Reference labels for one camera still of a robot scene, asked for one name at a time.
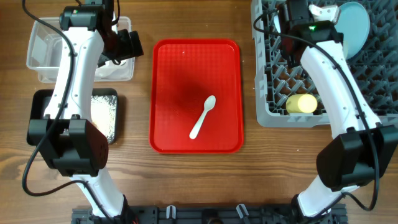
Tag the red serving tray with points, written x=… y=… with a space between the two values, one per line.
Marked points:
x=185 y=72

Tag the black tray bin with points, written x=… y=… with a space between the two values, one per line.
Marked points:
x=42 y=97

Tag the light blue bowl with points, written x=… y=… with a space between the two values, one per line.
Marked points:
x=277 y=23

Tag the yellow plastic cup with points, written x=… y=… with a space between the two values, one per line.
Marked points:
x=301 y=103

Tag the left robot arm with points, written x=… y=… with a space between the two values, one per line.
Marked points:
x=65 y=136

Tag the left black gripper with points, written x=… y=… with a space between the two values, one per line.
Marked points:
x=127 y=50

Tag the white plastic spoon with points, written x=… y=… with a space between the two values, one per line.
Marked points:
x=209 y=104

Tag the clear plastic bin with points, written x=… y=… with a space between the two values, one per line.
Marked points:
x=45 y=51

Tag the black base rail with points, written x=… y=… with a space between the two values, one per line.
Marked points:
x=279 y=213

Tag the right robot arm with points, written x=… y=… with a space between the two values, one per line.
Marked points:
x=362 y=146

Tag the light blue plate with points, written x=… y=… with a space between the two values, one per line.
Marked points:
x=354 y=24

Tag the grey dishwasher rack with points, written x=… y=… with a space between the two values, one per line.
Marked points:
x=374 y=68

